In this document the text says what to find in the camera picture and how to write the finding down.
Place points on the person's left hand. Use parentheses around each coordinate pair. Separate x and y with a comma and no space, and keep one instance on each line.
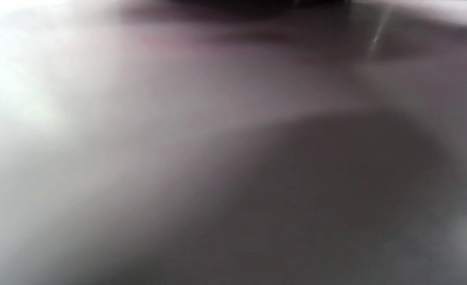
(257,2)

